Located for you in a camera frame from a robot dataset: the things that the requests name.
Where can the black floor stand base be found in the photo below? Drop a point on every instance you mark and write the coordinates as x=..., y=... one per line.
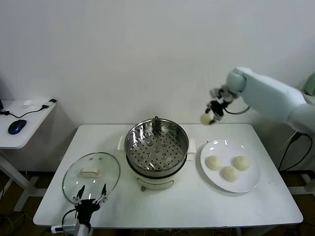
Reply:
x=302, y=182

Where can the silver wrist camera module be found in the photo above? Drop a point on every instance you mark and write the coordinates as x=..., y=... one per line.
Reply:
x=70, y=227
x=222, y=94

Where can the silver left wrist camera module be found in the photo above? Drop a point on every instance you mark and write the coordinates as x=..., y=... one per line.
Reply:
x=70, y=227

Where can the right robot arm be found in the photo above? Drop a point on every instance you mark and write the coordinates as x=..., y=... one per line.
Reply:
x=265, y=93

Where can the stainless steel steamer basket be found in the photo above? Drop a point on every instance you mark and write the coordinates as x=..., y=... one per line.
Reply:
x=137, y=137

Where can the white electric pot base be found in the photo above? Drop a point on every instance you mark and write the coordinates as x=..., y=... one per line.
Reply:
x=157, y=183

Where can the white round plate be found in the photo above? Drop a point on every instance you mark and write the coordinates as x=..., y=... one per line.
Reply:
x=246, y=179

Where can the dark laptop screen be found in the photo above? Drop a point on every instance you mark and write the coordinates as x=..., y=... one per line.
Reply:
x=1, y=104

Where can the white side table with mouse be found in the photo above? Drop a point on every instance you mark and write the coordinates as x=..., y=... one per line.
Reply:
x=37, y=123

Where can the glass pot lid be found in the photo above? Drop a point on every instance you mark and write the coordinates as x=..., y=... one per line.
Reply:
x=98, y=159

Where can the pale green appliance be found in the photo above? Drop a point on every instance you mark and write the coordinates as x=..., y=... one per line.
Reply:
x=311, y=84

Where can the white side table with appliance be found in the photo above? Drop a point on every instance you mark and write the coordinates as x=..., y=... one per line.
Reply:
x=311, y=98

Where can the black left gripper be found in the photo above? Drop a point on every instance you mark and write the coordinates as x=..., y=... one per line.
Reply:
x=86, y=209

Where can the blue computer mouse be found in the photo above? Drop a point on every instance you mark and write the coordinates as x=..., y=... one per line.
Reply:
x=17, y=126

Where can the white steamed baozi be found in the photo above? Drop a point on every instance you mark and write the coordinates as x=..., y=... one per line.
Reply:
x=230, y=173
x=206, y=119
x=213, y=162
x=241, y=162

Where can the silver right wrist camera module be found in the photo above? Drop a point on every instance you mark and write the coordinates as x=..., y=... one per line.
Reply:
x=222, y=94

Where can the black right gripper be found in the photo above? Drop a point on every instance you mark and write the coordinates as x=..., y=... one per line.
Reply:
x=217, y=108

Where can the small white object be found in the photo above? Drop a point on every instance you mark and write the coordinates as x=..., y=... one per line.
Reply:
x=30, y=104

